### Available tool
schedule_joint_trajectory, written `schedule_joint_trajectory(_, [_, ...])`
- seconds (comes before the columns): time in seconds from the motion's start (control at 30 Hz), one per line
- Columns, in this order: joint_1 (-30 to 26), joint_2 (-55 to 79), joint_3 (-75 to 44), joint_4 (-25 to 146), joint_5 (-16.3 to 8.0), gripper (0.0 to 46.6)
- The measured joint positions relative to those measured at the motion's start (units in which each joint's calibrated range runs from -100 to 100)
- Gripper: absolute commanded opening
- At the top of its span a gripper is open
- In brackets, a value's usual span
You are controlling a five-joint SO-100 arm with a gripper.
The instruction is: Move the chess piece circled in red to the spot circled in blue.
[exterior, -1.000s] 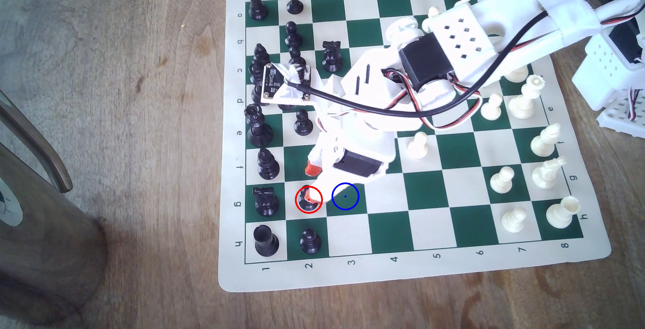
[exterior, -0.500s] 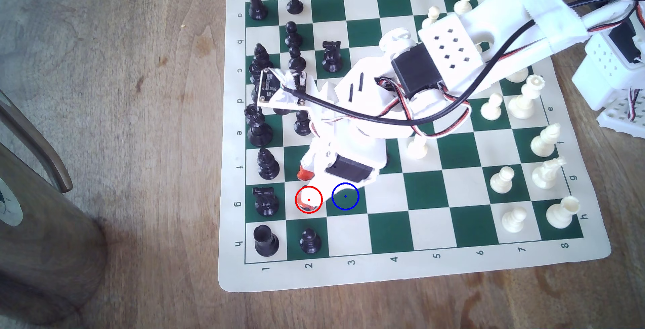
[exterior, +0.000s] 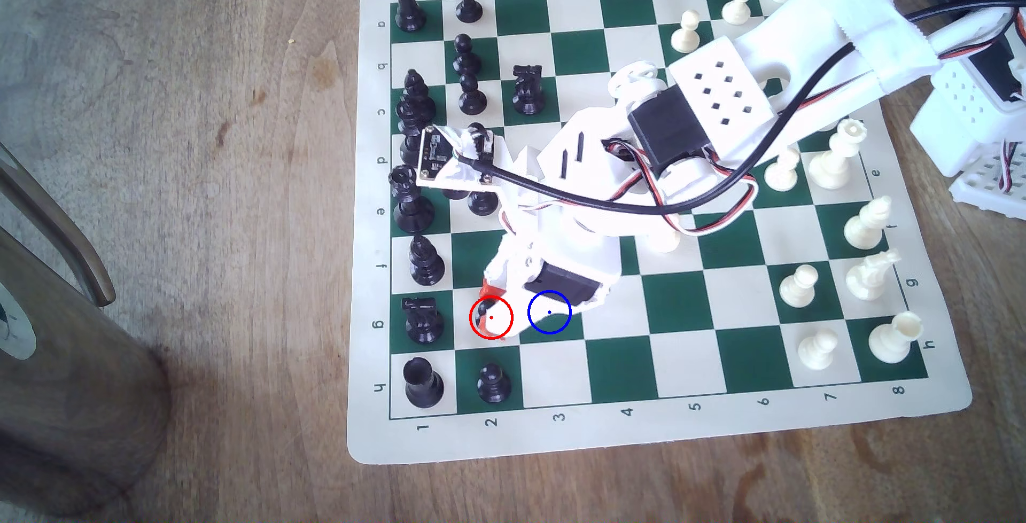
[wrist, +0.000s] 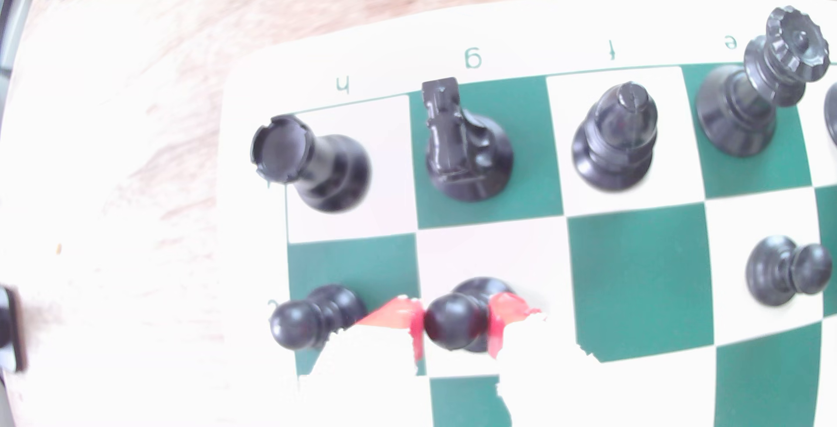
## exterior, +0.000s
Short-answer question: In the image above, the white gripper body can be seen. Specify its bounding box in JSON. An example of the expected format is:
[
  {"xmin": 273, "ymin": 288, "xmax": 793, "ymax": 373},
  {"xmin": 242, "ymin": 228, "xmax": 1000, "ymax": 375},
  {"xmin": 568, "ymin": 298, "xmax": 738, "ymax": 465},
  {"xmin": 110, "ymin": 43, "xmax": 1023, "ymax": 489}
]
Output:
[{"xmin": 503, "ymin": 105, "xmax": 652, "ymax": 311}]

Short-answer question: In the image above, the curved brown handle bar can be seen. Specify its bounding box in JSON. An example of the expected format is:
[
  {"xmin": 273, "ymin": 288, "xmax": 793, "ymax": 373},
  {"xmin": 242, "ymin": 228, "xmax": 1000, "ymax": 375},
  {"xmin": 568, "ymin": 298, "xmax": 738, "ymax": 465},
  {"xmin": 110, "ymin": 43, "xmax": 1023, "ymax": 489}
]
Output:
[{"xmin": 0, "ymin": 142, "xmax": 117, "ymax": 308}]

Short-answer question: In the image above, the black chess queen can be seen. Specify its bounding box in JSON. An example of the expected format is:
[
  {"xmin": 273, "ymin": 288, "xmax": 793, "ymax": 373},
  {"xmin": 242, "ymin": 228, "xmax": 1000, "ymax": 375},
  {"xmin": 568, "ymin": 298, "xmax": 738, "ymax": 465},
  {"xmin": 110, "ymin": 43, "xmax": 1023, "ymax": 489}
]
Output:
[{"xmin": 388, "ymin": 165, "xmax": 436, "ymax": 235}]

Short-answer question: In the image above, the black chess knight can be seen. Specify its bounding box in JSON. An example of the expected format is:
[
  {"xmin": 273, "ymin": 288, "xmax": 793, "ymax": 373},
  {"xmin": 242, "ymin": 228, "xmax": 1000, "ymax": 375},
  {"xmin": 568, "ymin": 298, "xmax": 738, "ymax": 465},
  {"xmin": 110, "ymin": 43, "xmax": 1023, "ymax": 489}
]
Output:
[
  {"xmin": 403, "ymin": 296, "xmax": 446, "ymax": 346},
  {"xmin": 511, "ymin": 65, "xmax": 548, "ymax": 116}
]

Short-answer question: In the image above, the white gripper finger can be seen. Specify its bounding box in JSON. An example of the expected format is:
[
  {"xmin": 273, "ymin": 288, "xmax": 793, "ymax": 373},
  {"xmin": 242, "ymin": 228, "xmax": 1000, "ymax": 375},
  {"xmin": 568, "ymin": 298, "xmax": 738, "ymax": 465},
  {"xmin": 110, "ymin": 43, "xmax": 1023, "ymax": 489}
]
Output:
[
  {"xmin": 493, "ymin": 292, "xmax": 574, "ymax": 341},
  {"xmin": 481, "ymin": 238, "xmax": 546, "ymax": 300}
]

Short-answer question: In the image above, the white tape wrap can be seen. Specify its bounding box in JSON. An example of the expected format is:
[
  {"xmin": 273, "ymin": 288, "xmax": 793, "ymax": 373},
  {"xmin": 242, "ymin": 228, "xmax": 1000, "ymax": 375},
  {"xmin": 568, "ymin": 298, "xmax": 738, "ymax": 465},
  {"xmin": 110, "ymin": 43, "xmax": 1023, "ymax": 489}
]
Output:
[{"xmin": 805, "ymin": 0, "xmax": 941, "ymax": 99}]

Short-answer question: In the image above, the red white black servo wire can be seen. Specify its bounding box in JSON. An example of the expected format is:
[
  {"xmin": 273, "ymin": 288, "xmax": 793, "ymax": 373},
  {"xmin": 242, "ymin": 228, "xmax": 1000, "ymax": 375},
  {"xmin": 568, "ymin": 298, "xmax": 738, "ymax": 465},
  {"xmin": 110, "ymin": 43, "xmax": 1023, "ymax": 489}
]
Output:
[
  {"xmin": 992, "ymin": 137, "xmax": 1026, "ymax": 191},
  {"xmin": 501, "ymin": 74, "xmax": 870, "ymax": 239}
]

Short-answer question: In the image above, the white chess queen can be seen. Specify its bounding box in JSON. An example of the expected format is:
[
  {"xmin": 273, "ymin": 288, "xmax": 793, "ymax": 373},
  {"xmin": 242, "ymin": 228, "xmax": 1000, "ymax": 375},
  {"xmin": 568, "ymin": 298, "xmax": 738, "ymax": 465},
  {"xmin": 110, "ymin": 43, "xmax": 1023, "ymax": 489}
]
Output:
[{"xmin": 808, "ymin": 118, "xmax": 868, "ymax": 191}]

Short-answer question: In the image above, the black chess bishop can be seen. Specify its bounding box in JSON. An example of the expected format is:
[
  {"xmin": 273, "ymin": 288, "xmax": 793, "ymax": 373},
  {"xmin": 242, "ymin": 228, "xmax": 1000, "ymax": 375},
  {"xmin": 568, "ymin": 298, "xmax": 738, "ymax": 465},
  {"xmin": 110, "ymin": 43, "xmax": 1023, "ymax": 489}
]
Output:
[
  {"xmin": 400, "ymin": 68, "xmax": 438, "ymax": 125},
  {"xmin": 409, "ymin": 235, "xmax": 447, "ymax": 287}
]

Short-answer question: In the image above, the green and white chess mat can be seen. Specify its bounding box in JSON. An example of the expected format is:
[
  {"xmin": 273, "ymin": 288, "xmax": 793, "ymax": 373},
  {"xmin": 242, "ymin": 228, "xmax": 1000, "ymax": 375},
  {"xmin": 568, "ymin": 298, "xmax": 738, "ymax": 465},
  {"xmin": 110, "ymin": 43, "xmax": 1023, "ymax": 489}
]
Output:
[{"xmin": 346, "ymin": 0, "xmax": 975, "ymax": 466}]

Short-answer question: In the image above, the black chess king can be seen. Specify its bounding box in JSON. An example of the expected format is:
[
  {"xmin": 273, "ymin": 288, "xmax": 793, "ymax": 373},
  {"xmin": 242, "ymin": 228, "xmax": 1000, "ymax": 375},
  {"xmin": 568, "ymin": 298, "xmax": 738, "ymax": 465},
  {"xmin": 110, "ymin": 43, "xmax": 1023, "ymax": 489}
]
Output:
[{"xmin": 397, "ymin": 100, "xmax": 431, "ymax": 170}]

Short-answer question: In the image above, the white chess bishop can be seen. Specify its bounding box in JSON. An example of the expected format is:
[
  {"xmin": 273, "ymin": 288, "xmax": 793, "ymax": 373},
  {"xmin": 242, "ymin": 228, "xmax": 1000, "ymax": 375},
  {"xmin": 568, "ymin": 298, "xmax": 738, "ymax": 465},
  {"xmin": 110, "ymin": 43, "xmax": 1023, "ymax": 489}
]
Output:
[{"xmin": 843, "ymin": 195, "xmax": 893, "ymax": 251}]

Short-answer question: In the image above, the black chess rook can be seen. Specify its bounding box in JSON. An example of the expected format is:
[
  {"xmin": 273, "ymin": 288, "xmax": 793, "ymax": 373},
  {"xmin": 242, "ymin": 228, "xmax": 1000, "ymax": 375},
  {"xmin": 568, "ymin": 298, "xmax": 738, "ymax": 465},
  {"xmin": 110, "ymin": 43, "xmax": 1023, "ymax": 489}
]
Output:
[
  {"xmin": 403, "ymin": 357, "xmax": 445, "ymax": 409},
  {"xmin": 392, "ymin": 0, "xmax": 428, "ymax": 34}
]

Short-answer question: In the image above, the white chess knight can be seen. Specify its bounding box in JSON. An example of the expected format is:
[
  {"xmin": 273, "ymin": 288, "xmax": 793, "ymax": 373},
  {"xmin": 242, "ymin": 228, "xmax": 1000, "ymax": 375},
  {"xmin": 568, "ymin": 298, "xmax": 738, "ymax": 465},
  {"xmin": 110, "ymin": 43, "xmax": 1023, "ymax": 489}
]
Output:
[{"xmin": 845, "ymin": 249, "xmax": 902, "ymax": 302}]

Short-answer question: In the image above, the black camera circuit board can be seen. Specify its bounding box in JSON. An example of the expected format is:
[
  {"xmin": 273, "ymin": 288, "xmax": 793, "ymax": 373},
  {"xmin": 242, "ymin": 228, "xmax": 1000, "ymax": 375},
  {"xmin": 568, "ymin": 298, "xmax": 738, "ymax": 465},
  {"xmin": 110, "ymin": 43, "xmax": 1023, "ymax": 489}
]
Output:
[{"xmin": 416, "ymin": 126, "xmax": 496, "ymax": 189}]

